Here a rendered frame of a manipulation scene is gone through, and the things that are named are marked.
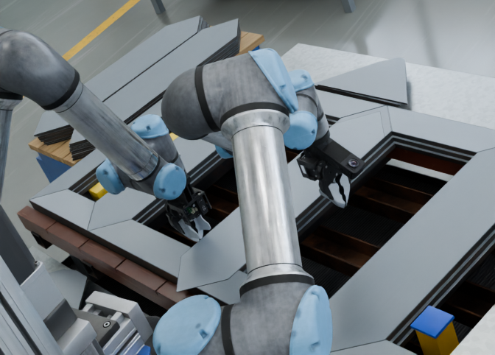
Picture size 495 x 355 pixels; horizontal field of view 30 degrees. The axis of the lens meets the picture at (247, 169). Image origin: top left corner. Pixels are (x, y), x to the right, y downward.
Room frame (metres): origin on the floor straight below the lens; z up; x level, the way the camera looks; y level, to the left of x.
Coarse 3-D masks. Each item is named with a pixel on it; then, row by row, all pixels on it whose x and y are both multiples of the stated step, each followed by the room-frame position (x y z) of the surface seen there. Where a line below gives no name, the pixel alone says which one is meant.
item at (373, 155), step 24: (336, 120) 2.14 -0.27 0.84; (384, 120) 2.03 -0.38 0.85; (384, 144) 1.94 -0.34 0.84; (408, 144) 1.92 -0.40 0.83; (432, 144) 1.85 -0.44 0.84; (96, 168) 2.41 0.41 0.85; (48, 216) 2.31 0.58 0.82; (144, 216) 2.08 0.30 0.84; (312, 216) 1.80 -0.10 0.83; (96, 240) 2.08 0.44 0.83; (480, 240) 1.46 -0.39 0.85; (144, 264) 1.88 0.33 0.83; (456, 264) 1.42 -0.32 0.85; (192, 288) 1.70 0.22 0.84; (456, 288) 1.39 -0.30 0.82; (408, 336) 1.31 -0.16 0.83
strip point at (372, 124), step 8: (376, 112) 2.08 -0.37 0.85; (352, 120) 2.09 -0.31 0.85; (360, 120) 2.07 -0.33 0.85; (368, 120) 2.05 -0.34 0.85; (376, 120) 2.04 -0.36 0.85; (352, 128) 2.05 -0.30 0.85; (360, 128) 2.03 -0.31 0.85; (368, 128) 2.02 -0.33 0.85; (376, 128) 2.00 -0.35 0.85; (384, 136) 1.95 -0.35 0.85
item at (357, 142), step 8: (336, 128) 2.08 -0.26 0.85; (344, 128) 2.07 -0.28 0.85; (336, 136) 2.04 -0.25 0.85; (344, 136) 2.03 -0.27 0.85; (352, 136) 2.01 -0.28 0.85; (360, 136) 2.00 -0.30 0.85; (368, 136) 1.98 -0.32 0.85; (376, 136) 1.97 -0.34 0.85; (344, 144) 1.99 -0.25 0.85; (352, 144) 1.98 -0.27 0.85; (360, 144) 1.96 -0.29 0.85; (368, 144) 1.95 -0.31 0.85; (360, 152) 1.93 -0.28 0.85
